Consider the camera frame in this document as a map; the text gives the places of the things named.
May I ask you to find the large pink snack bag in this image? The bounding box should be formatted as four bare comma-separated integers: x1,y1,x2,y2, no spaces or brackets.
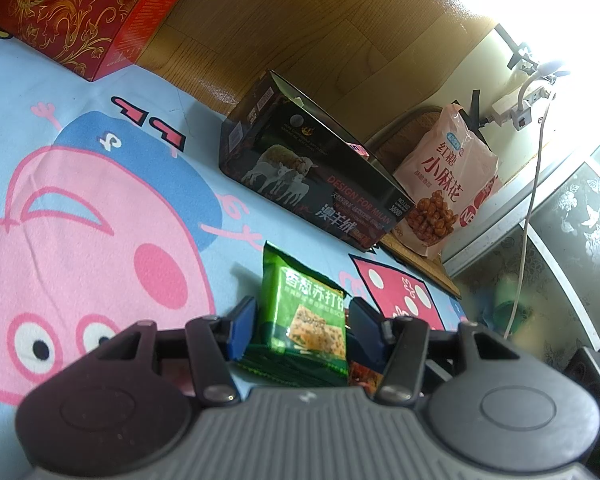
392,102,501,260

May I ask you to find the wooden headboard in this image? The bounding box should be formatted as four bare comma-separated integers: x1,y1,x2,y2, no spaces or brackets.
135,0,496,143

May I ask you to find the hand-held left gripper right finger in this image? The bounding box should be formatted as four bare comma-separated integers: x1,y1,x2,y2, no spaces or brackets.
347,297,523,406

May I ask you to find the dark green cracker packet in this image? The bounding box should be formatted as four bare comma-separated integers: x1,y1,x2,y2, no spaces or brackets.
237,241,351,386

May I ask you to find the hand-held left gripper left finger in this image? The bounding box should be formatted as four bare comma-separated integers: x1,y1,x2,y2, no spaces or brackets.
87,296,258,406

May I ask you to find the white cable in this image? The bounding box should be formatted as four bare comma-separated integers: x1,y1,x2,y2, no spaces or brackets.
502,105,548,341

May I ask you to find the black strap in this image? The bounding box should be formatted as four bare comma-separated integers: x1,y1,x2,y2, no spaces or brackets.
467,24,538,153

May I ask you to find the frosted glass sliding door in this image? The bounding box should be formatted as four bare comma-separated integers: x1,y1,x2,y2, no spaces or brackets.
442,125,600,376

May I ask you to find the black cardboard box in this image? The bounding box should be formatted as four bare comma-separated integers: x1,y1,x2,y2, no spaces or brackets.
219,70,416,253

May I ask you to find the white power strip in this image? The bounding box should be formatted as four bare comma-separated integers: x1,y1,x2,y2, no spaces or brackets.
490,77,556,133

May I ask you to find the cartoon pig printed bed sheet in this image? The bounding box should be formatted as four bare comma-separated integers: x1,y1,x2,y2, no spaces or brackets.
0,15,468,411

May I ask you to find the red gift box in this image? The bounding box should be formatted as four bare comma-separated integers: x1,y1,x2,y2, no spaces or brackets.
0,0,211,83

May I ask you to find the red spicy snack packet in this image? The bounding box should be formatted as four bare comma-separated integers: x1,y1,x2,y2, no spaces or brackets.
344,310,386,389

